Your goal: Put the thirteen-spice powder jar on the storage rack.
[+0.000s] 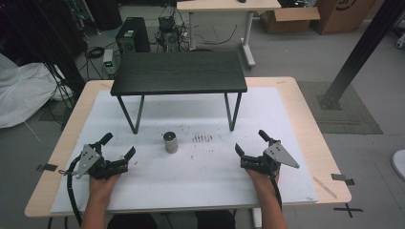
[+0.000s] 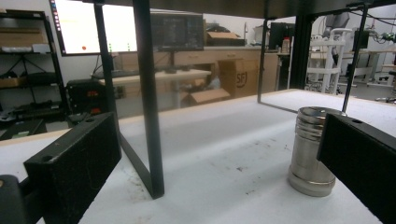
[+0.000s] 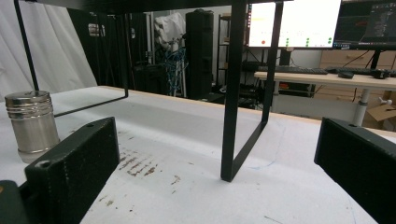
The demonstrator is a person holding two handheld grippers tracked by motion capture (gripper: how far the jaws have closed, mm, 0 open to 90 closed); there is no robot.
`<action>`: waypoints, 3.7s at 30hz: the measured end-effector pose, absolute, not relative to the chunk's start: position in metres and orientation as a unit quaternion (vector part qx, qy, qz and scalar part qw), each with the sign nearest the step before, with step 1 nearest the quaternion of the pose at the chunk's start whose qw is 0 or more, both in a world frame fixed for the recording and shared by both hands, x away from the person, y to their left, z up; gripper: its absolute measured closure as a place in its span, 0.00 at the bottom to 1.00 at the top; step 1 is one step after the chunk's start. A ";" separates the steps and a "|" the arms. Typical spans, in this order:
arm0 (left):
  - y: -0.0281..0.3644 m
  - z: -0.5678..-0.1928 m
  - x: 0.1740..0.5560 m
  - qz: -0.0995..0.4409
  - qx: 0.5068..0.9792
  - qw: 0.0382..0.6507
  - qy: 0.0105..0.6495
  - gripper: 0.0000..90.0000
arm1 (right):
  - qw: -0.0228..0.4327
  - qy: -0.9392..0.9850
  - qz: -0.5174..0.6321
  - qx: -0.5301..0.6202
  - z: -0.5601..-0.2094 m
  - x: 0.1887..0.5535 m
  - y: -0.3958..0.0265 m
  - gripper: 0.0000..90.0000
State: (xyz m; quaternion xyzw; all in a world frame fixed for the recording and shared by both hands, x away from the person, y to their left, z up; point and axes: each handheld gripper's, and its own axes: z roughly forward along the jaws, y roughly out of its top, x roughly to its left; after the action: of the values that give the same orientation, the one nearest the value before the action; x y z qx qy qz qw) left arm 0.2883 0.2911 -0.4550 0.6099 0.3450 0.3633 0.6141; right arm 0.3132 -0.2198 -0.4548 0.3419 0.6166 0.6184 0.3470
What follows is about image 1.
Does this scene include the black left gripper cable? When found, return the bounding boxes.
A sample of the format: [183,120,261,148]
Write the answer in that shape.
[58,155,84,227]

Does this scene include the white cloth sheet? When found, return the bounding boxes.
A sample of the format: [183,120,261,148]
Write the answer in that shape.
[0,52,75,130]

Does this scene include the person's legs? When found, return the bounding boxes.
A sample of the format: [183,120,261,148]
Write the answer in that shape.
[106,209,237,229]

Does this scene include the large cardboard box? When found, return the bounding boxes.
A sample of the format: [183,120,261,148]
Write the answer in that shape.
[309,0,377,36]

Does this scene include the open electronics unit with cables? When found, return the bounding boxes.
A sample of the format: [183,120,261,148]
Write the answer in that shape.
[155,14,189,52]

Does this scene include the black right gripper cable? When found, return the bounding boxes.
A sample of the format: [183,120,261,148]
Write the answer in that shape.
[270,175,285,212]

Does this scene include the open small cardboard box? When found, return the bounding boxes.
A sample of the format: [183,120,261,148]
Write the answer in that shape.
[256,6,321,35]

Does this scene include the black metal post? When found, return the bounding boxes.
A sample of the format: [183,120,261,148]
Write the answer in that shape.
[316,0,405,112]

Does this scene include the black desktop shelf riser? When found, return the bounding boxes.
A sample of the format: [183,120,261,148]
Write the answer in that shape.
[110,51,248,135]

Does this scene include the coiled black cable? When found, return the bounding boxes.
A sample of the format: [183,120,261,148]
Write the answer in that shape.
[84,46,106,59]

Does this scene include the person's left hand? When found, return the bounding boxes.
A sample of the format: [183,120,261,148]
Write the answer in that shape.
[88,173,122,202]

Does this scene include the white round object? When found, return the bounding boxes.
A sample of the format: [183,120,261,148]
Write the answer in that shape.
[391,149,405,182]

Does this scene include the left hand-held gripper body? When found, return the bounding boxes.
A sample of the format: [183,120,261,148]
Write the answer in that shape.
[73,142,130,180]

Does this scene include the white-legged wooden desk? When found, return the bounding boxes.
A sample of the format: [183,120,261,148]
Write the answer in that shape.
[176,0,283,70]

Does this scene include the white table mat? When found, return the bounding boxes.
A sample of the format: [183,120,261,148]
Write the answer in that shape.
[50,87,320,215]

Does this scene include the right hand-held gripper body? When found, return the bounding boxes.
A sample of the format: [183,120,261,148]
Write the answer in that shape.
[240,139,301,177]

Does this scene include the person's right hand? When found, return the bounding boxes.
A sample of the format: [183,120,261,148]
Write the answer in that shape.
[245,168,281,196]

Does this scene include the light wooden table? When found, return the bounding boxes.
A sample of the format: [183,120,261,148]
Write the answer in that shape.
[24,75,353,219]

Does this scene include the grey floor mat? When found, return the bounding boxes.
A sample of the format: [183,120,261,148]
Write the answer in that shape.
[297,80,384,135]

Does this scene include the black curtain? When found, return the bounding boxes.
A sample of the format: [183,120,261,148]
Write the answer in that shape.
[0,0,88,96]

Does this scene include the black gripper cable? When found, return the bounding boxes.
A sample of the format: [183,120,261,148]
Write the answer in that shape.
[270,175,285,212]
[58,155,84,227]

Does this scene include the silver metal cylinder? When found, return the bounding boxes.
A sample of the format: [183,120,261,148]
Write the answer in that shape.
[162,131,180,155]

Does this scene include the black tape strip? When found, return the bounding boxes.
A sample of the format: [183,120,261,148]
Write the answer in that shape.
[330,173,355,186]
[35,163,59,173]

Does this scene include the black computer tower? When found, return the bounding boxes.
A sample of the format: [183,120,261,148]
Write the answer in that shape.
[115,16,152,54]

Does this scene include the white power supply box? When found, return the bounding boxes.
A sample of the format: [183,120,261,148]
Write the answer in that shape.
[102,49,118,76]

